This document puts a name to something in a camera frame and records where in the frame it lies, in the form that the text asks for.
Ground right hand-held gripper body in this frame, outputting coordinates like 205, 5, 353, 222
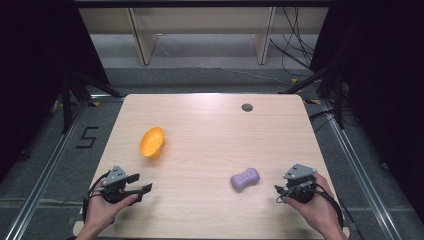
282, 162, 318, 205

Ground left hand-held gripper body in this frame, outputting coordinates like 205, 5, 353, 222
100, 165, 139, 205

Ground purple soap bar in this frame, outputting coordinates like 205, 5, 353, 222
230, 167, 261, 193

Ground orange soap dish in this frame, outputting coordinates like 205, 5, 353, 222
139, 126, 167, 161

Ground person's left hand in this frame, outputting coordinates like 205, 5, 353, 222
82, 193, 140, 232

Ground person's right hand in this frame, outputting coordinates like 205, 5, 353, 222
282, 173, 343, 232

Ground black metal stand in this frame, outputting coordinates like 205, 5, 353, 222
60, 70, 124, 135
279, 58, 348, 130

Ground black curtain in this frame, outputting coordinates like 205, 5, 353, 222
0, 0, 112, 176
309, 0, 424, 223

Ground beige desk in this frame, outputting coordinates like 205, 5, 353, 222
78, 6, 330, 67

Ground grey right gripper cable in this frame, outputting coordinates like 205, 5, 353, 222
275, 181, 315, 204

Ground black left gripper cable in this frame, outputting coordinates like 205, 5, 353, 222
82, 170, 112, 224

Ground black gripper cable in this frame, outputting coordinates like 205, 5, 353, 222
82, 170, 112, 224
312, 189, 345, 229

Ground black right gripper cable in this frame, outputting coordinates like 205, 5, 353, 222
312, 189, 345, 229

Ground black floor cables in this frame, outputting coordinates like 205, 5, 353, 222
307, 107, 359, 134

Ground aluminium floor rail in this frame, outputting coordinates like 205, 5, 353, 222
3, 94, 126, 240
320, 99, 405, 240

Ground bundle of black cables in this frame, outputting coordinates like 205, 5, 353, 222
269, 6, 317, 78

